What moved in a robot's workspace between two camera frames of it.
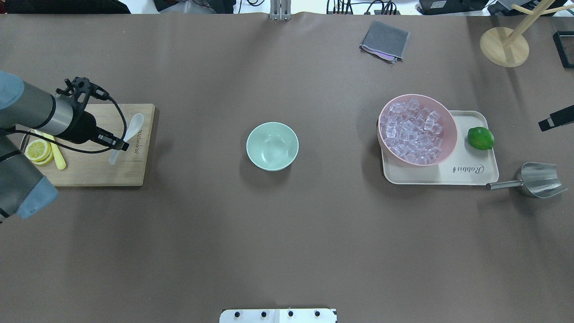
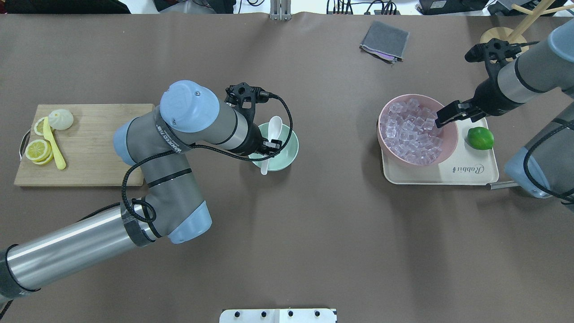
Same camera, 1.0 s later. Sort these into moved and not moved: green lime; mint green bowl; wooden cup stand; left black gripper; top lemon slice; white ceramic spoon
Moved: white ceramic spoon; left black gripper
Not moved: green lime; top lemon slice; wooden cup stand; mint green bowl
